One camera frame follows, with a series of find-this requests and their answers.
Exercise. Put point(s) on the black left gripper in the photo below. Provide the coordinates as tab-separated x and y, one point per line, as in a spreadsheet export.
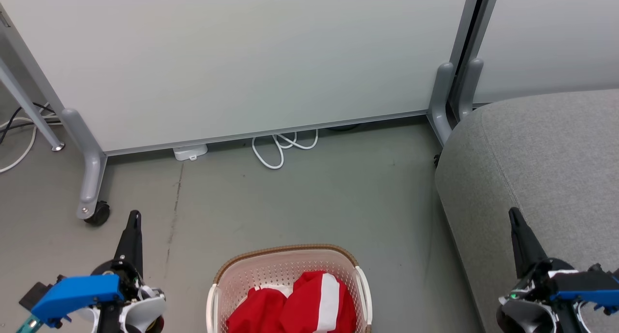
126	275

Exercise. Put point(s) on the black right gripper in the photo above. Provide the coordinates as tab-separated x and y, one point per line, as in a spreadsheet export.
537	280

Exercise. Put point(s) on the red and white garment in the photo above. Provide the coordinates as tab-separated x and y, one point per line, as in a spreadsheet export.
295	306

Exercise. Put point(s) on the grey fabric sofa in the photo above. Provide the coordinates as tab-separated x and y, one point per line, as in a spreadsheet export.
537	154

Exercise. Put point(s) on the grey partition foot with caster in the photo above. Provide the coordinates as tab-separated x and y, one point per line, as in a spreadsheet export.
92	168

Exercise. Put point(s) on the white power adapter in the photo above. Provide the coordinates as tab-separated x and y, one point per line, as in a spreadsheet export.
190	152

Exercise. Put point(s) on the beige plastic laundry basket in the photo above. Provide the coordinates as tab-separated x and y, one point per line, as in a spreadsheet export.
271	270

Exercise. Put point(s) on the grey metal table leg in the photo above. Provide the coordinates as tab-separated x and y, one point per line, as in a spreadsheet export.
26	106

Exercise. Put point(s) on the large white partition panel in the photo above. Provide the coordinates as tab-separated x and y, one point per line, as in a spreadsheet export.
232	57

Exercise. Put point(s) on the narrow white partition panel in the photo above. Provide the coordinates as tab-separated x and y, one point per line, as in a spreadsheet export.
551	38

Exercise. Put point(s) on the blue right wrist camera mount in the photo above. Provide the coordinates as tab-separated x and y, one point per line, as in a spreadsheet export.
587	287

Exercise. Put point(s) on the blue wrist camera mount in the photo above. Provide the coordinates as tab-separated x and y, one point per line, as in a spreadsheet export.
77	292
587	287

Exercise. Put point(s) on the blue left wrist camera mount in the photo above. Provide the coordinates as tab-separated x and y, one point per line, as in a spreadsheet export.
77	292

